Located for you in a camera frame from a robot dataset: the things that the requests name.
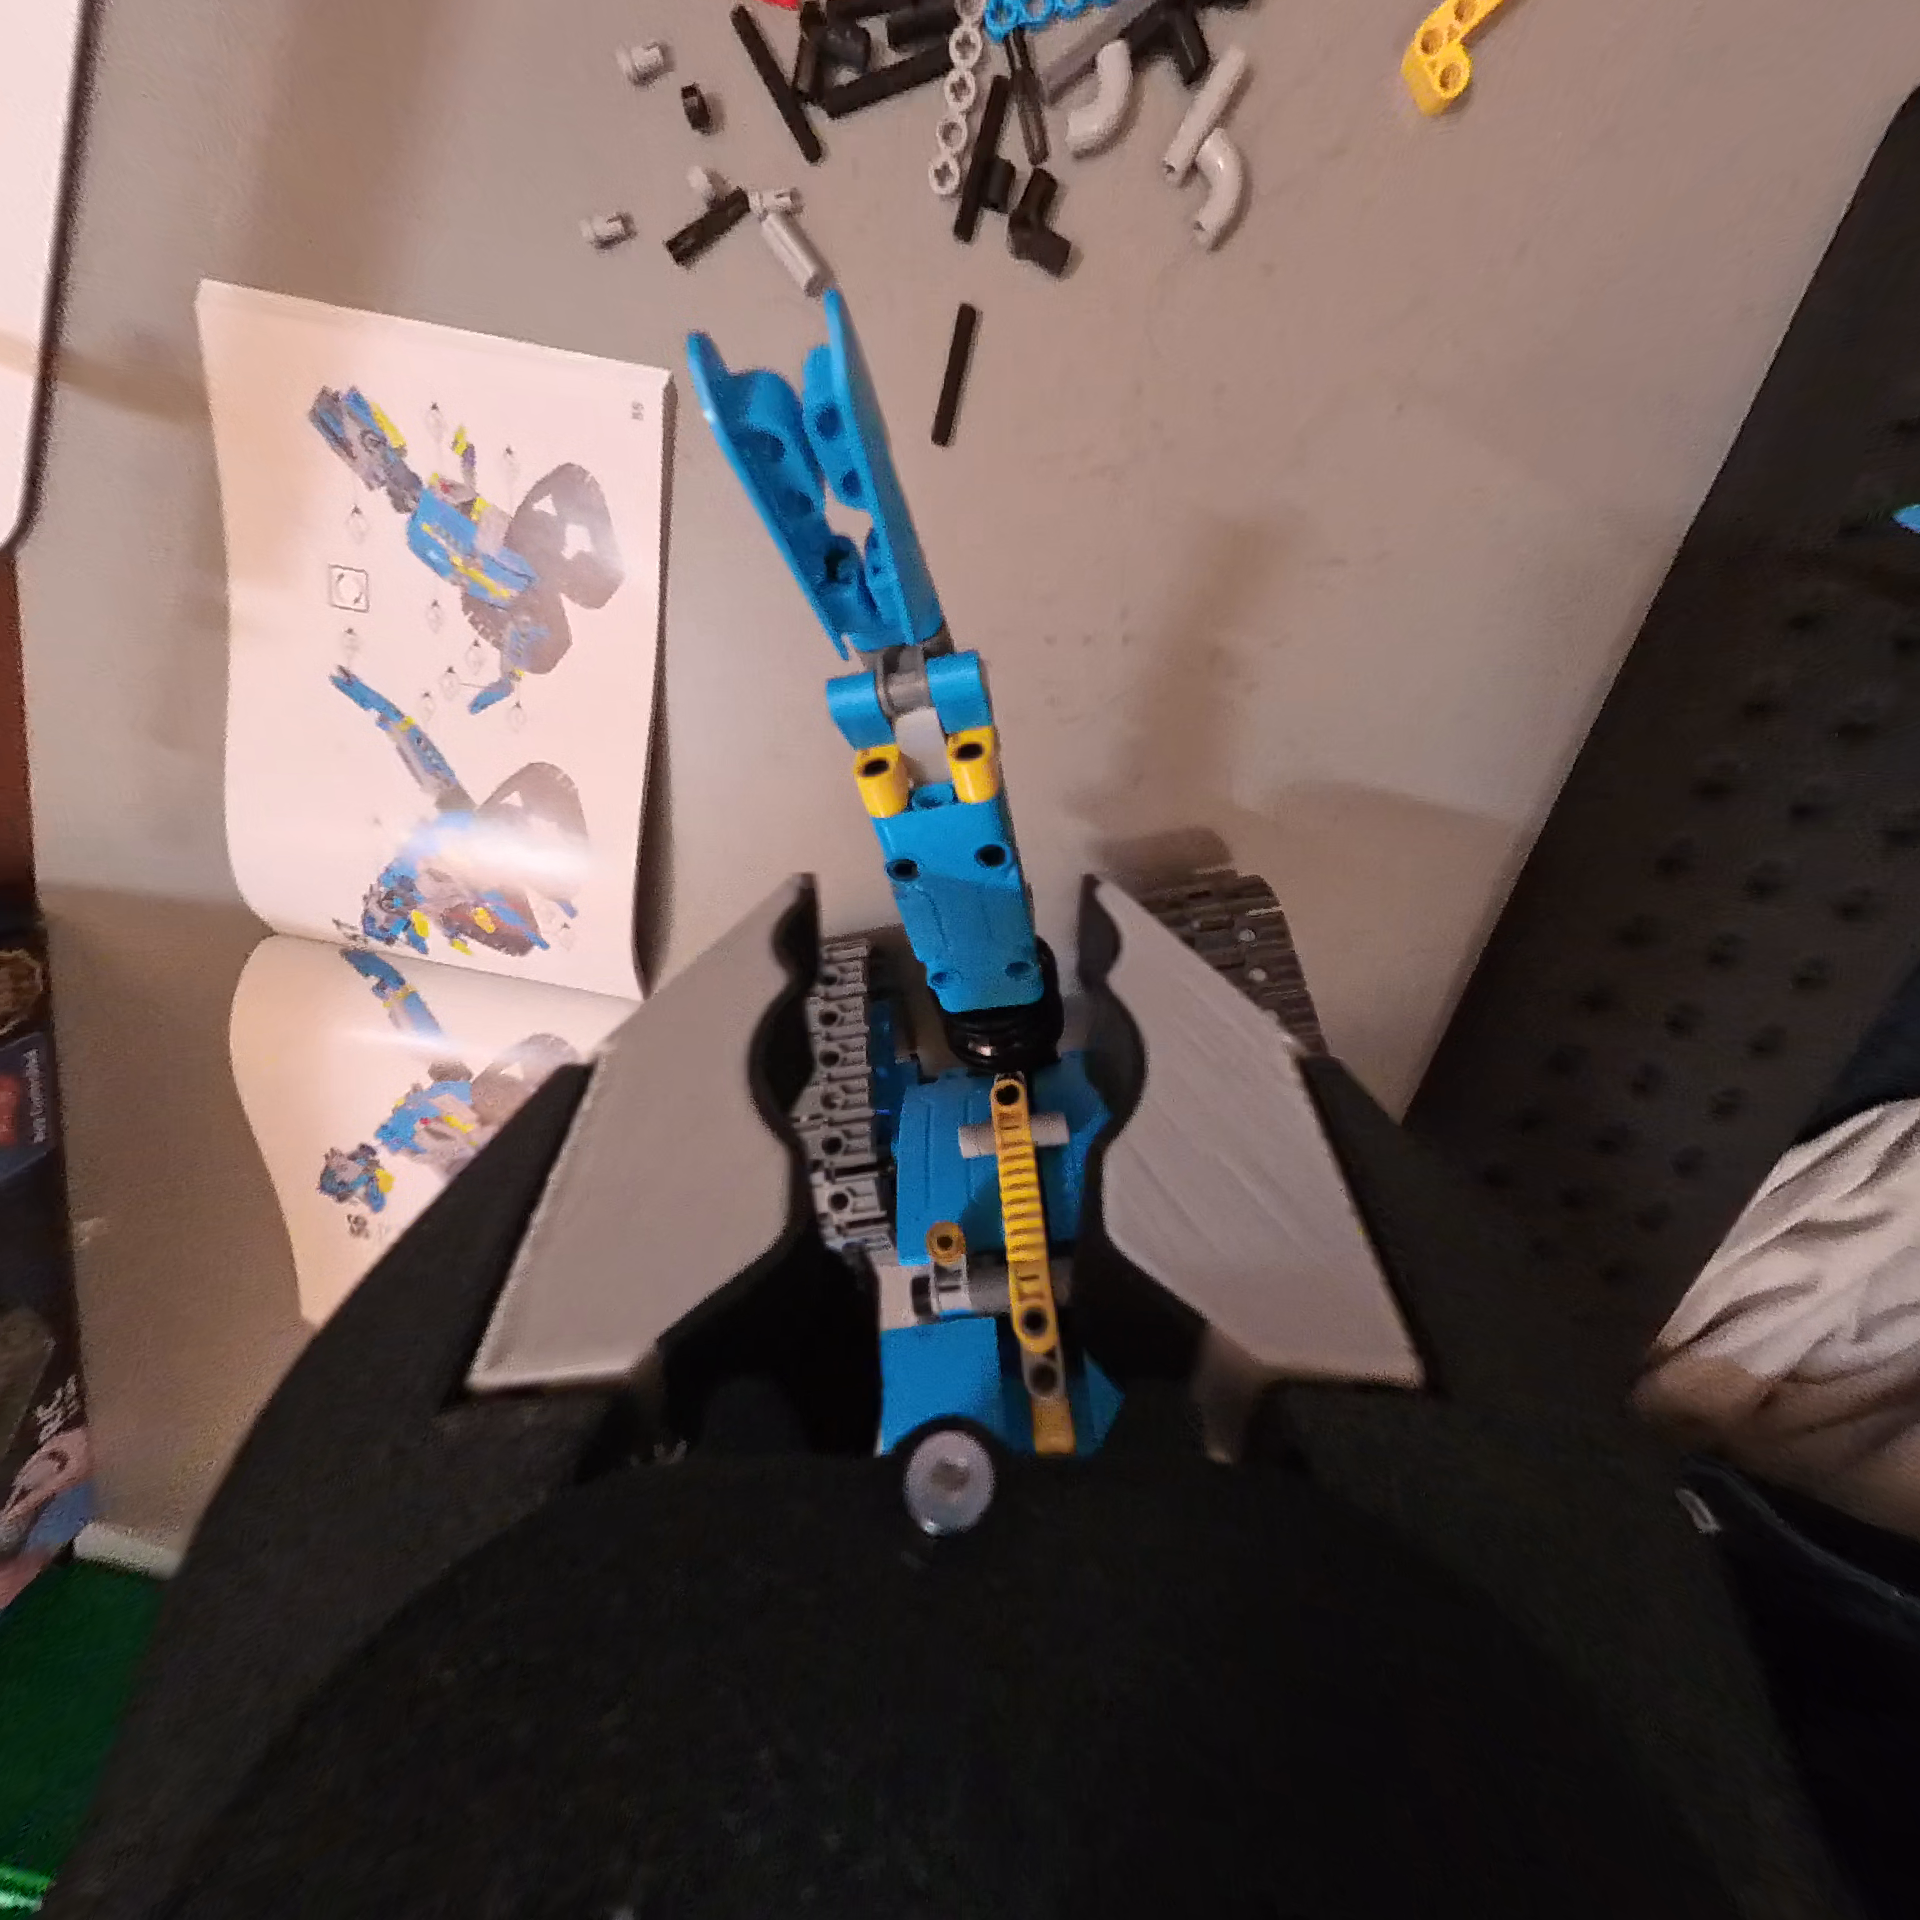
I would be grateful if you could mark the dark blue robot kit box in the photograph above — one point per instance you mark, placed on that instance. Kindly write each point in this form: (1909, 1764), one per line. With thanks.
(38, 1202)

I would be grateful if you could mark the person's dark jeans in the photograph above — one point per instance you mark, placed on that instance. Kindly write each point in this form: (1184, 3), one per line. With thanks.
(1830, 1652)

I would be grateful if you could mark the pile of small block pieces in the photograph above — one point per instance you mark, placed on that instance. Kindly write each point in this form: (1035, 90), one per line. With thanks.
(987, 150)

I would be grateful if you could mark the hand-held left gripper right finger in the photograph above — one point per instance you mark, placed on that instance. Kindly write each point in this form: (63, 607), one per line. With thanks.
(1260, 1202)

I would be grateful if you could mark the blue grey block toy robot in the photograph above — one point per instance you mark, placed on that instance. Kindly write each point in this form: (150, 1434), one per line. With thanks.
(944, 1171)

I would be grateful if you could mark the green plastic bin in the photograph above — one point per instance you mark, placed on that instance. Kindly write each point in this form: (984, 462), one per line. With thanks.
(60, 1724)

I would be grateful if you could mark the yellow angled block piece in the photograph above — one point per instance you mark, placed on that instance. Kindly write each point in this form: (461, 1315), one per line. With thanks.
(1448, 53)

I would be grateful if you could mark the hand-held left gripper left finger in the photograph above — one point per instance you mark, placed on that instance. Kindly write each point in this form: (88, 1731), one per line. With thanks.
(630, 1202)

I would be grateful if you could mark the open instruction booklet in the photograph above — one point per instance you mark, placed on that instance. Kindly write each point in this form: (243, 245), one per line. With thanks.
(452, 452)

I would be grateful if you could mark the grey desk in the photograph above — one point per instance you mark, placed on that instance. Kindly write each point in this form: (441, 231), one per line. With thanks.
(1276, 525)

